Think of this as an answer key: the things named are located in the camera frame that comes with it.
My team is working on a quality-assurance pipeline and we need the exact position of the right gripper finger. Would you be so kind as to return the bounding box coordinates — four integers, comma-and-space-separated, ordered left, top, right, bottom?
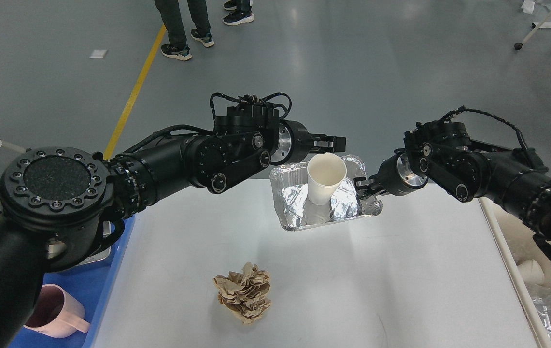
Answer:
354, 175, 383, 199

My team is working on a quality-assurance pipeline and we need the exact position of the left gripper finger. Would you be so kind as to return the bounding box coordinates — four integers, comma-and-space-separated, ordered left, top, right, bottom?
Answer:
310, 133, 347, 154

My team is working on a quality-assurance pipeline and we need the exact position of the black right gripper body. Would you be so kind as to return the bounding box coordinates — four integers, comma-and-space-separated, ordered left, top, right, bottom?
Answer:
376, 151, 428, 196

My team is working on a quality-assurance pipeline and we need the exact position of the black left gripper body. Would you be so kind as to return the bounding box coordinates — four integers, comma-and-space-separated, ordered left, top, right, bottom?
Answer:
270, 120, 315, 166

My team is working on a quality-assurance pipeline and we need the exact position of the white paper cup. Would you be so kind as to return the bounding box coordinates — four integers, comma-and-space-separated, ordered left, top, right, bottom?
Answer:
517, 260, 545, 286
307, 153, 347, 205

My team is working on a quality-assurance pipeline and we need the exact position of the aluminium foil tray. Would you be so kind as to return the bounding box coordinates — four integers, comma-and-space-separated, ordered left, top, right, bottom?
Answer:
269, 155, 383, 231

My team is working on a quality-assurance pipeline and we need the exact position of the brown paper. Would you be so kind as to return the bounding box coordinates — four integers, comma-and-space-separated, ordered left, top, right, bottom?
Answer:
213, 262, 272, 325

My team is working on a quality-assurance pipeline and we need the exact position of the pink mug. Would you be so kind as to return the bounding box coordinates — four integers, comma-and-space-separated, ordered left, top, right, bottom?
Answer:
23, 284, 90, 339

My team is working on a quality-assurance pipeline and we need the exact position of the stainless steel rectangular tray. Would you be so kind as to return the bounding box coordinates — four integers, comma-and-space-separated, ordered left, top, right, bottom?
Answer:
46, 221, 113, 267

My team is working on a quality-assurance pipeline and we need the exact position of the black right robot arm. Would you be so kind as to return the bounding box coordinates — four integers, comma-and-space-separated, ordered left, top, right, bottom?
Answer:
354, 106, 551, 261

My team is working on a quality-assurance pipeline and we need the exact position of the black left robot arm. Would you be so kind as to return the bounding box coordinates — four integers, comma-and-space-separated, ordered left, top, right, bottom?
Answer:
0, 93, 346, 348

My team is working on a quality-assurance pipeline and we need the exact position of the beige plastic bin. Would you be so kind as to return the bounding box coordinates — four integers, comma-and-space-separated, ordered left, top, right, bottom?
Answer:
479, 198, 551, 348

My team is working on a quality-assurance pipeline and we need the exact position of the white paper cup in bin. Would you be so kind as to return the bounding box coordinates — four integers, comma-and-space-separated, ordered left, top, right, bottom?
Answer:
517, 260, 545, 286

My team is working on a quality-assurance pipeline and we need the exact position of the person in grey trousers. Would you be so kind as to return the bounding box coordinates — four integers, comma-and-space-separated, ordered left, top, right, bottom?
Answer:
154, 0, 215, 61

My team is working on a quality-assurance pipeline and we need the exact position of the blue plastic tray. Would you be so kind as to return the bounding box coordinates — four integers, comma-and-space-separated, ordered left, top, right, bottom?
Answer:
9, 217, 135, 348

